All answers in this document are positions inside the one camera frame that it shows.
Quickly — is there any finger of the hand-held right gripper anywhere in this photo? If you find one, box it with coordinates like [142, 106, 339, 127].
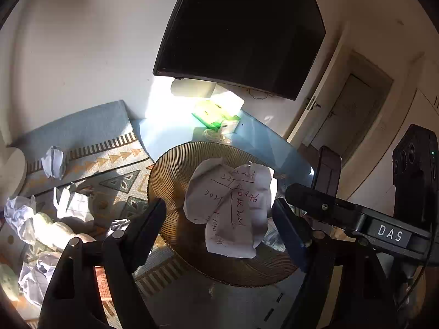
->
[285, 183, 364, 235]
[311, 146, 343, 199]

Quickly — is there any patterned woven desk mat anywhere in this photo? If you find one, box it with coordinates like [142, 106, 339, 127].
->
[0, 100, 193, 329]

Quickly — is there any amber ribbed glass plate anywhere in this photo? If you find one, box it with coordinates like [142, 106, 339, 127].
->
[147, 141, 309, 287]

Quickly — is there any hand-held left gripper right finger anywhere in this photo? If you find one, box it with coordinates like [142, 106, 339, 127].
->
[271, 197, 409, 329]

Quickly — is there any clear plastic wrapper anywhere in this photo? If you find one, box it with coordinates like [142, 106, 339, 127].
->
[202, 128, 234, 144]

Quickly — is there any white door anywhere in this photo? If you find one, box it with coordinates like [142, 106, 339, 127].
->
[310, 73, 393, 165]

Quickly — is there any large crumpled white paper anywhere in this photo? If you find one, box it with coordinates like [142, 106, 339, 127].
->
[19, 252, 60, 307]

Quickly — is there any black computer monitor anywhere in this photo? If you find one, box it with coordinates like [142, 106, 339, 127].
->
[153, 0, 326, 101]

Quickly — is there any white and pink plush toy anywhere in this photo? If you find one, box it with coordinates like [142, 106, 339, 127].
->
[32, 212, 97, 251]

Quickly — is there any paper with handwriting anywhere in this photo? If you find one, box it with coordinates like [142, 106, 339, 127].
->
[183, 158, 278, 259]

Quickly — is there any white desk lamp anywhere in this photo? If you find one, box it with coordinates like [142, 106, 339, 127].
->
[0, 147, 27, 197]

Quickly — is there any small crumpled white paper ball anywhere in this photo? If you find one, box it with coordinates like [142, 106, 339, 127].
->
[41, 146, 67, 180]

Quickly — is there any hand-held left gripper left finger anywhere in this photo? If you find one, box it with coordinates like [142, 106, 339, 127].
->
[37, 198, 167, 329]

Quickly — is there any green and white packet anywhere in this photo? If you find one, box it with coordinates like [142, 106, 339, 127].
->
[191, 99, 241, 135]

